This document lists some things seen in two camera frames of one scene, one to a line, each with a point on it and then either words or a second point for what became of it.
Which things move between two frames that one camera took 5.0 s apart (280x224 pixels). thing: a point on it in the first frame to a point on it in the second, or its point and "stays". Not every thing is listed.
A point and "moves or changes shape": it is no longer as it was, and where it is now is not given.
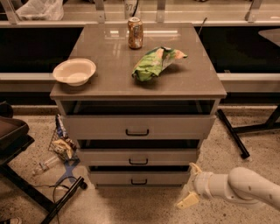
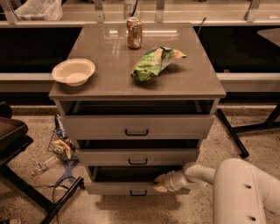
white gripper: x=201 y=183 to x=170 y=181
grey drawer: x=142 y=127 stays
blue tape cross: x=69 y=173 stays
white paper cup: x=130 y=8 stays
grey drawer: x=139 y=178 moves or changes shape
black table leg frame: x=270 y=125 stays
